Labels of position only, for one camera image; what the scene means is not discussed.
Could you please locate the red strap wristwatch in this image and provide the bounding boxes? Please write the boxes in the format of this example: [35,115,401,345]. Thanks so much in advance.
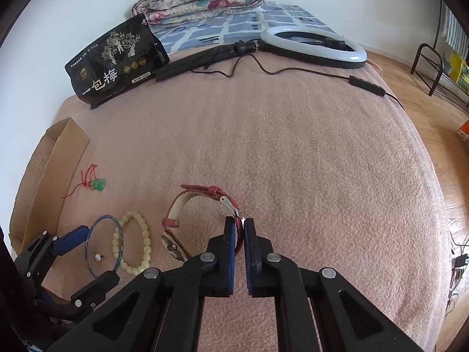
[162,185,244,262]

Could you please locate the blue bangle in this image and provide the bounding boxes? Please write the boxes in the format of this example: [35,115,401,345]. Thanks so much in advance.
[84,214,123,279]

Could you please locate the cream bead bracelet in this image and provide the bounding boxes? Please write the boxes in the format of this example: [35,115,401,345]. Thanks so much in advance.
[111,210,153,277]

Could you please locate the green jade pendant red cord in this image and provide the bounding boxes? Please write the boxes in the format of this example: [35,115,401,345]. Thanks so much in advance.
[61,164,108,199]

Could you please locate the cardboard box tray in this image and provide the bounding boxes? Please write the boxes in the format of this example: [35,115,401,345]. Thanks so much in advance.
[9,118,89,254]

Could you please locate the pink fleece blanket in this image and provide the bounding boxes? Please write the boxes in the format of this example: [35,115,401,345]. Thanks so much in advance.
[40,52,451,351]

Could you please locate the black snack bag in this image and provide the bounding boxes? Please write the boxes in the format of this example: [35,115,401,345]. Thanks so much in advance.
[64,14,169,109]

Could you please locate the blue checked bed sheet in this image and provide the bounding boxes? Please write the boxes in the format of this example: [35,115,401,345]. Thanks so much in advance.
[150,2,333,54]

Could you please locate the orange box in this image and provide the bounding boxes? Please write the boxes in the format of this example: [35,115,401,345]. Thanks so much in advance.
[457,120,469,141]

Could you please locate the black metal rack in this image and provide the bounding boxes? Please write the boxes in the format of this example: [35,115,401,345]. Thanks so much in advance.
[410,43,468,111]

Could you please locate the hanging clothes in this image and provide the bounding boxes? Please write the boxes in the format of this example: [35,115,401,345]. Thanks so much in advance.
[441,2,468,59]

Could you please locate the black ring light cable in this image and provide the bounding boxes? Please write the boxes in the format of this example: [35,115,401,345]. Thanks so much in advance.
[190,52,406,110]

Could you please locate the white ring light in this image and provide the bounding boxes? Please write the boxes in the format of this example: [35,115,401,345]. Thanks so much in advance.
[152,26,367,82]

